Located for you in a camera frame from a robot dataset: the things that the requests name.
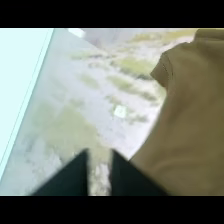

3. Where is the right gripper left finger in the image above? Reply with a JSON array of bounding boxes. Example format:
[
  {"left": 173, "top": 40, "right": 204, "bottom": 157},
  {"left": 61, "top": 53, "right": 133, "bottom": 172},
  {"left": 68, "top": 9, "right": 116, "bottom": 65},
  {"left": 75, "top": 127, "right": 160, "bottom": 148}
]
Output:
[{"left": 32, "top": 148, "right": 90, "bottom": 197}]

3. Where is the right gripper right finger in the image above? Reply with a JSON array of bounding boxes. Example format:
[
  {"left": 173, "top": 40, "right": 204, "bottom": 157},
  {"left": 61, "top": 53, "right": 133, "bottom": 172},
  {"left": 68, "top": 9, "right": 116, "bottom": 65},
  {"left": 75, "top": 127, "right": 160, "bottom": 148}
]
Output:
[{"left": 110, "top": 148, "right": 168, "bottom": 197}]

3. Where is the olive brown T-shirt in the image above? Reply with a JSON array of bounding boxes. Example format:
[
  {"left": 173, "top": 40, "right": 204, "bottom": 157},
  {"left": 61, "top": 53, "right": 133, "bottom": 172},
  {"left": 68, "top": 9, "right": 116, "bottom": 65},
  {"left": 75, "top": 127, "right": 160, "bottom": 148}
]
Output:
[{"left": 129, "top": 28, "right": 224, "bottom": 197}]

